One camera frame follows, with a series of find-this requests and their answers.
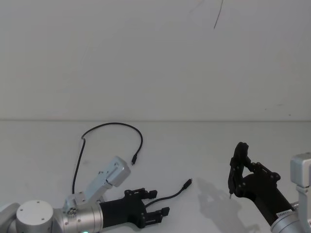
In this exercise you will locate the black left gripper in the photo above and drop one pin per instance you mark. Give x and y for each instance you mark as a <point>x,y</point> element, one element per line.
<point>121,211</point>

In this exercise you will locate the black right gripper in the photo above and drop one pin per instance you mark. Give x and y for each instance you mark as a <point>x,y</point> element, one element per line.
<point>262,191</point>

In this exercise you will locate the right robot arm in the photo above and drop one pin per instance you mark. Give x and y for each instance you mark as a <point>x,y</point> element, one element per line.
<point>301,170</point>

